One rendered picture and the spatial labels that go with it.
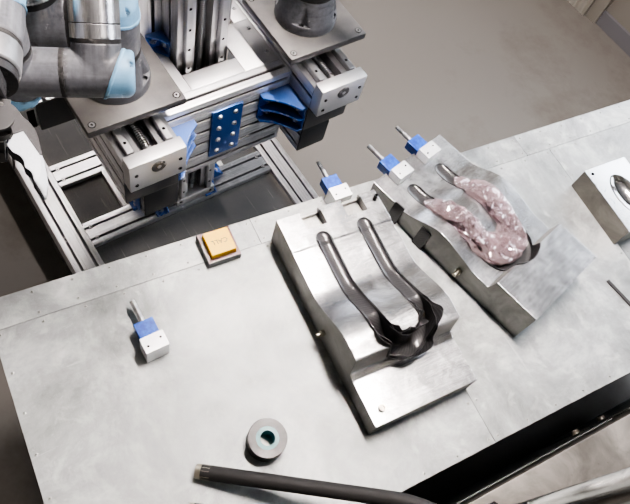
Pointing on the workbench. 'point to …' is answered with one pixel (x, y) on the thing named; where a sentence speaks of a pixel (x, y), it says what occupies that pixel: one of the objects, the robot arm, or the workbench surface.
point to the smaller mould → (616, 199)
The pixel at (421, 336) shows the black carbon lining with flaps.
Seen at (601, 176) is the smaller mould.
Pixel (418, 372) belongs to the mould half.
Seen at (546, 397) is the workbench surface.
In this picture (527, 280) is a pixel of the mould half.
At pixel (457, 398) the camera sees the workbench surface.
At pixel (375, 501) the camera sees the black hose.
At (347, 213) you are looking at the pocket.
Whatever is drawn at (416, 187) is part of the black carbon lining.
